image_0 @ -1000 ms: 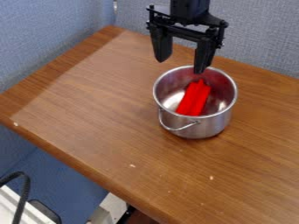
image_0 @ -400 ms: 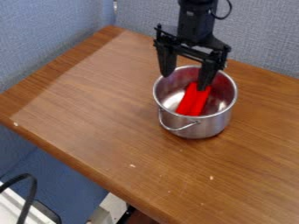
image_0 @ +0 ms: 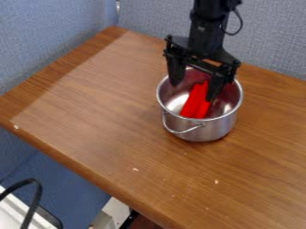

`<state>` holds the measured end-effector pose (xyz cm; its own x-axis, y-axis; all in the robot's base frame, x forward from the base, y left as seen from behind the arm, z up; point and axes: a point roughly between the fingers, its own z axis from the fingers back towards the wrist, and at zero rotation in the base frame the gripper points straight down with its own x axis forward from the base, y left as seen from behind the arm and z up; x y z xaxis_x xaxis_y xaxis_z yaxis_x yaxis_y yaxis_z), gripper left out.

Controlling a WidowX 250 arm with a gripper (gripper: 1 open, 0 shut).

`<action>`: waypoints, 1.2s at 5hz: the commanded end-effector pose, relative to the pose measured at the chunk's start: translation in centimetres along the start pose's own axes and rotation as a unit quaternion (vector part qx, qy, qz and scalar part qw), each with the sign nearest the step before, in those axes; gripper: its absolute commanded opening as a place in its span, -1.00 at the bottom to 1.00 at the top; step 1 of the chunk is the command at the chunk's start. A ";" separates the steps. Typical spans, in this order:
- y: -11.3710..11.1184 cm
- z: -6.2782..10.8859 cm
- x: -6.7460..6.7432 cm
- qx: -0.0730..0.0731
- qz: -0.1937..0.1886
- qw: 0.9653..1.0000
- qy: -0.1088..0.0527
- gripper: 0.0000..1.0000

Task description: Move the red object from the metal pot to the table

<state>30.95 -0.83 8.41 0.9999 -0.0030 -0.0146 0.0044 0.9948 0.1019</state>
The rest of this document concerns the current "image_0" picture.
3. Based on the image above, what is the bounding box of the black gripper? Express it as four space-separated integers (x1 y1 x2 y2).
164 35 241 102

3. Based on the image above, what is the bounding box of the red block object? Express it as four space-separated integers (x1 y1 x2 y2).
180 81 209 119

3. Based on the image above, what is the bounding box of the metal pot with handle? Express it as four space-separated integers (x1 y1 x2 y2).
156 67 243 142

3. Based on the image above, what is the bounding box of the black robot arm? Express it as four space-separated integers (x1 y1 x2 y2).
164 0 243 101

